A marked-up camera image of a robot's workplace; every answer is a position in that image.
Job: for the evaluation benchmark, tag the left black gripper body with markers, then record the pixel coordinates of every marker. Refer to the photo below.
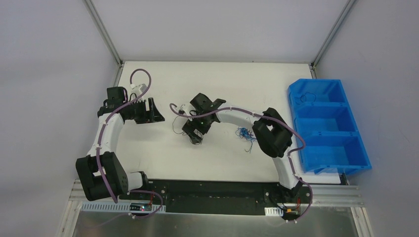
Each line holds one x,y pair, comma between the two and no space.
147,110

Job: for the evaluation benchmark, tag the aluminium frame rail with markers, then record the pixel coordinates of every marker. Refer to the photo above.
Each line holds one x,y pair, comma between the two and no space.
99,191

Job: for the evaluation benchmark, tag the blue plastic compartment bin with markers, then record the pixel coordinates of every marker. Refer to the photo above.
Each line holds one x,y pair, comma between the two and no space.
322,116

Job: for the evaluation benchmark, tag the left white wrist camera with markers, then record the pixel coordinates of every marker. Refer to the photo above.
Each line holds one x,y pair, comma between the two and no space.
138,89

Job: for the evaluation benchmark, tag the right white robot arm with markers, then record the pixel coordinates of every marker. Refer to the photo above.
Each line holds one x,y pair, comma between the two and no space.
268,127

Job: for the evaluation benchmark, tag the white slotted cable duct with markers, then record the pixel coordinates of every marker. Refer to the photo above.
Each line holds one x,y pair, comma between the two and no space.
122,207

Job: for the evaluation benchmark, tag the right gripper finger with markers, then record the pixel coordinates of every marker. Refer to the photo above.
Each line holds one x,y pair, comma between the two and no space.
189,130
196,138

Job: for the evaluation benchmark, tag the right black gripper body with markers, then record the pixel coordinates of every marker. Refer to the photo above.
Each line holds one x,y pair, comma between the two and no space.
193,130

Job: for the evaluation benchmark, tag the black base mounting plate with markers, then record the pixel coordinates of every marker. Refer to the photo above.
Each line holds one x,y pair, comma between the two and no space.
218,197

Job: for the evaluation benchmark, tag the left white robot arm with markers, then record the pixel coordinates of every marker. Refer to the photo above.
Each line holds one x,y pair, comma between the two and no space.
100,171

